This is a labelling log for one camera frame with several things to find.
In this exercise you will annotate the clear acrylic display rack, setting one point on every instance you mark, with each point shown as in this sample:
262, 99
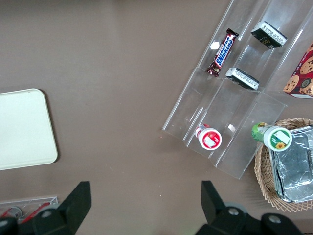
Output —
220, 110

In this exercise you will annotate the black box with white label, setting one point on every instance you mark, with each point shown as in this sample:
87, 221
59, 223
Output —
242, 78
268, 35

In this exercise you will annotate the red-lidded small bottle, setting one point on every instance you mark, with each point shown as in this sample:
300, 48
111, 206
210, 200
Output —
209, 139

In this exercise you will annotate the wicker basket holding foil container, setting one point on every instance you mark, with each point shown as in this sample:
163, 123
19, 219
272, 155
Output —
262, 176

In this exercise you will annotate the green-lidded small bottle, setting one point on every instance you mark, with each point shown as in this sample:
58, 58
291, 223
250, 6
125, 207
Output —
277, 139

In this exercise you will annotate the red chocolate chip cookie box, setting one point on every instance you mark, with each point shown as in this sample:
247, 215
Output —
302, 76

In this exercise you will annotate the red wrapped item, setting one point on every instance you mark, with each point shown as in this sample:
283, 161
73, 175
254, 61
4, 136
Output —
36, 210

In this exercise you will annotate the small clear acrylic box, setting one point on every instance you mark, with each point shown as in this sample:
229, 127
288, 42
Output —
29, 201

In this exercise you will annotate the Snickers chocolate bar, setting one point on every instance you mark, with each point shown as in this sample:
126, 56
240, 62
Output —
223, 52

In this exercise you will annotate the aluminium foil container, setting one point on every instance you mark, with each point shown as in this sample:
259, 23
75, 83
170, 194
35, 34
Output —
296, 169

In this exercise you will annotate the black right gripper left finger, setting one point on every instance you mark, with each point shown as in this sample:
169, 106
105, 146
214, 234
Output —
71, 208

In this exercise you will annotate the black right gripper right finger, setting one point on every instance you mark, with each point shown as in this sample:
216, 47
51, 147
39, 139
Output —
215, 210

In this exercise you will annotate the cream plastic tray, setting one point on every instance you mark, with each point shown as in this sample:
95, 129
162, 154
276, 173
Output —
24, 129

